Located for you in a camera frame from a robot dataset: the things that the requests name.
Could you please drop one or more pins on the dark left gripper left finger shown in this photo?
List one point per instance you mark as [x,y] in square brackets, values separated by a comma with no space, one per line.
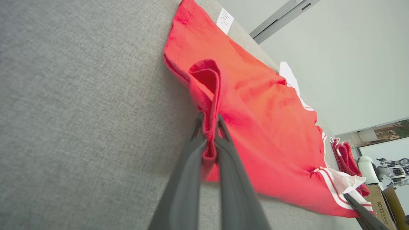
[182,191]

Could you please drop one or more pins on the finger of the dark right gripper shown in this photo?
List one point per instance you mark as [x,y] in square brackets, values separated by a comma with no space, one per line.
[366,214]

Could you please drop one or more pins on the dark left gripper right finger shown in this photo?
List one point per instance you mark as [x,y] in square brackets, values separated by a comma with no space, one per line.
[238,198]

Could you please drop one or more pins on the red shorts with white stripe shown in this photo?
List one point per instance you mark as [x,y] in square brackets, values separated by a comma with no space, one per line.
[346,159]

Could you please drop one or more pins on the red shirt with white sleeves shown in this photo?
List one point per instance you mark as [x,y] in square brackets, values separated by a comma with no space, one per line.
[265,121]

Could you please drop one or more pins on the brown cardboard box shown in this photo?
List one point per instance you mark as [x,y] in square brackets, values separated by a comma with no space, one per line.
[381,206]

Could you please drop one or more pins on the white cylinder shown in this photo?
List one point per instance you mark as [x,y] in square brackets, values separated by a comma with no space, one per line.
[367,169]

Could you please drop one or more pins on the grey background machine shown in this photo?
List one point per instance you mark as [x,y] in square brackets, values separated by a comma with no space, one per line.
[394,172]

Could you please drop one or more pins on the camouflage patterned board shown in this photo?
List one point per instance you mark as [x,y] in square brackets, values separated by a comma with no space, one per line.
[389,132]

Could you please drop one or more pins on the grey metal frame post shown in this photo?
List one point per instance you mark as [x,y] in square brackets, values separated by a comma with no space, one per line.
[281,19]

